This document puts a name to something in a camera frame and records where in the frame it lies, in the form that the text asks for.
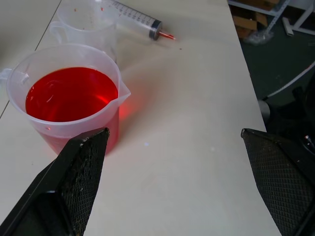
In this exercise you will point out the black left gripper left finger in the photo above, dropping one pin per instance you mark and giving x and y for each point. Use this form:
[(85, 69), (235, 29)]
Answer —
[(76, 186)]

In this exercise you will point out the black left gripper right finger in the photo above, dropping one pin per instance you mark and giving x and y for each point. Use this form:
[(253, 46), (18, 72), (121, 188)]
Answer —
[(280, 182)]

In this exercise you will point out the beaker with red liquid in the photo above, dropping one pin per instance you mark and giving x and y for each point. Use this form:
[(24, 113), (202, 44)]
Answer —
[(69, 98)]

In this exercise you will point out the clear plastic beaker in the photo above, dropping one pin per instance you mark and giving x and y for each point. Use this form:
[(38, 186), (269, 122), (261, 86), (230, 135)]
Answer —
[(83, 27)]

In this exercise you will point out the large clear plastic syringe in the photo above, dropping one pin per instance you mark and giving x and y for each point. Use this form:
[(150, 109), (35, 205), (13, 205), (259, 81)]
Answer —
[(137, 17)]

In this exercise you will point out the crumpled clear plastic wrap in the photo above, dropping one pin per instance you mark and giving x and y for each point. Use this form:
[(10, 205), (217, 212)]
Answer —
[(258, 37)]

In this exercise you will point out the brown cardboard box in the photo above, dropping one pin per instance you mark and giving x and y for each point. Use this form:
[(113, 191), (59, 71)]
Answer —
[(248, 23)]

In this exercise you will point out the white metal shelf frame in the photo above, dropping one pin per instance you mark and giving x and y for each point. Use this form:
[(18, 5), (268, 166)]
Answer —
[(292, 14)]

